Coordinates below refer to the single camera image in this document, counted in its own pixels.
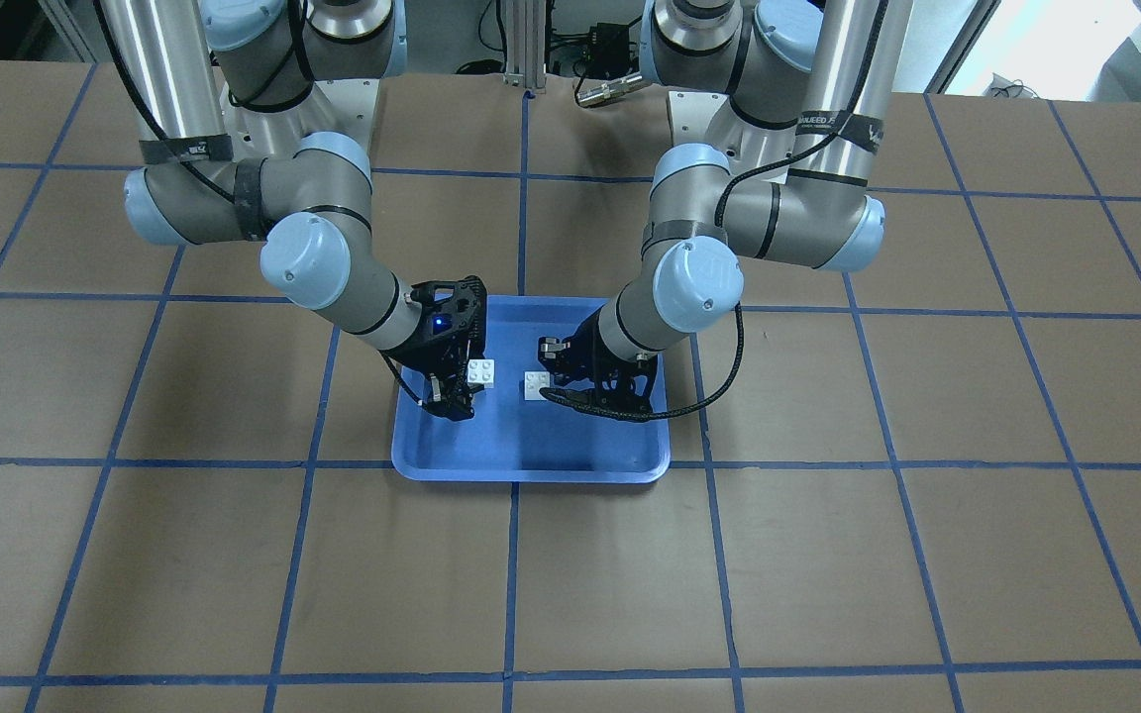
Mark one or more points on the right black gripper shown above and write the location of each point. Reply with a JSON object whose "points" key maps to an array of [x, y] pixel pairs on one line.
{"points": [[429, 356]]}

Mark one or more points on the white block robot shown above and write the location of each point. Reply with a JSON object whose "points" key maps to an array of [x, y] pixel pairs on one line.
{"points": [[533, 384], [480, 373]]}

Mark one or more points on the blue plastic tray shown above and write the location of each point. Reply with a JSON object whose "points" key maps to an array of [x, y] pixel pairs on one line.
{"points": [[514, 439]]}

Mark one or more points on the aluminium frame post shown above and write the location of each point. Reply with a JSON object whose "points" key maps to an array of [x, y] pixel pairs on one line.
{"points": [[525, 44]]}

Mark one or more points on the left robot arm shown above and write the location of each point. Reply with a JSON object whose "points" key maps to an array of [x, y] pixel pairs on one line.
{"points": [[773, 59]]}

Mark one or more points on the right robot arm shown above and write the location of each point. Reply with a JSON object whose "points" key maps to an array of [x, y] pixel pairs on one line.
{"points": [[310, 211]]}

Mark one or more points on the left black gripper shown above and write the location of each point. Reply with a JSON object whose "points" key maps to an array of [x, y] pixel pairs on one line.
{"points": [[587, 349]]}

